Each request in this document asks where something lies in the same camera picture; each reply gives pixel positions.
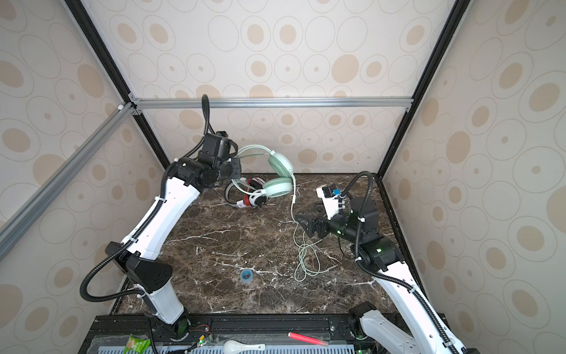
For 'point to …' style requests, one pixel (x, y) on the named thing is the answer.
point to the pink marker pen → (307, 338)
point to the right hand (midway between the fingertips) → (307, 210)
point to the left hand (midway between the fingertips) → (241, 161)
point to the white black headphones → (257, 196)
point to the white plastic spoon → (231, 346)
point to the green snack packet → (136, 346)
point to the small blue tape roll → (246, 275)
